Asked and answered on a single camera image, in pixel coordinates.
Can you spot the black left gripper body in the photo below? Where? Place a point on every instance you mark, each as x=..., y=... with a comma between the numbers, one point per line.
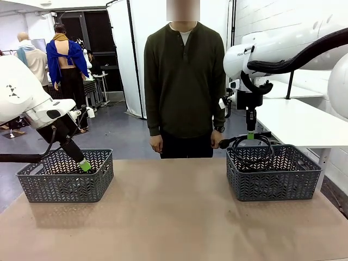
x=54, y=130

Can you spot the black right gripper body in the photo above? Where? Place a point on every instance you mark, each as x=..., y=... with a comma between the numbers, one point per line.
x=250, y=114

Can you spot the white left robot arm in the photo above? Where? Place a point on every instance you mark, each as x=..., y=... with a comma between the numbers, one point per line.
x=16, y=89

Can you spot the person's right forearm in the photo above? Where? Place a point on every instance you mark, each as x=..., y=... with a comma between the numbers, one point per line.
x=155, y=117

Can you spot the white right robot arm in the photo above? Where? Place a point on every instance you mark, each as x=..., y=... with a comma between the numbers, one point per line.
x=272, y=49

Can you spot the person's left hand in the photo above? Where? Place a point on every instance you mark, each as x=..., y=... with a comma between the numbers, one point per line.
x=215, y=138

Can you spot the person's right hand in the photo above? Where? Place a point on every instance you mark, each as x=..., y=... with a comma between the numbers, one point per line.
x=156, y=144

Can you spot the black wristwatch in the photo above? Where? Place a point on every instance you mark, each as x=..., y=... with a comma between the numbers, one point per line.
x=219, y=129

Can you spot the grey plastic lattice basket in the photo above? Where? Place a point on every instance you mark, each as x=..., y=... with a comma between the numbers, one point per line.
x=272, y=190
x=68, y=190

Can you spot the black tripod stand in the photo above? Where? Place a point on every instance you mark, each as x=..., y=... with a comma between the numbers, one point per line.
x=290, y=87

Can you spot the large white table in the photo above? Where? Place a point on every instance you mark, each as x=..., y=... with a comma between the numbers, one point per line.
x=299, y=122

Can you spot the black perforated table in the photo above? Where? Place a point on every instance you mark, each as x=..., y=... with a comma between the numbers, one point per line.
x=91, y=88

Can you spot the small white table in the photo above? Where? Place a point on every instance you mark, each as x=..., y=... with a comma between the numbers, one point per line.
x=304, y=91

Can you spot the mannequin with beige shirt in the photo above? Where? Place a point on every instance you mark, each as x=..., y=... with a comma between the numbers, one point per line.
x=35, y=62

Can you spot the white standing desk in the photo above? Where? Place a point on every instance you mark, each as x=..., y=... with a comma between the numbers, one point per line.
x=100, y=75

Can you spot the person in green sweater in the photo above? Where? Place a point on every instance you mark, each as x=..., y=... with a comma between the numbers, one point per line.
x=185, y=81

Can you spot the mannequin with blue garment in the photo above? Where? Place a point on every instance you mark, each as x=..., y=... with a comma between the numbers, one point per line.
x=54, y=54

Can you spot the white humanoid figure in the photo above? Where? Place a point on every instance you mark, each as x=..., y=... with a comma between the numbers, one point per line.
x=87, y=61

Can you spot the seated person in dark clothes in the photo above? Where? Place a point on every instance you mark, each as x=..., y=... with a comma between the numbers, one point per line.
x=94, y=63

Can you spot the black stand pole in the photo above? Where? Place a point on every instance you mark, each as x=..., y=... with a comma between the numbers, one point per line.
x=233, y=27

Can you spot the white backdrop screen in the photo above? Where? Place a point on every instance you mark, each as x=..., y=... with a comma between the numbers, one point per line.
x=119, y=54

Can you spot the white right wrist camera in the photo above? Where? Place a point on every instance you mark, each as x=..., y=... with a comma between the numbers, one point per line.
x=222, y=104

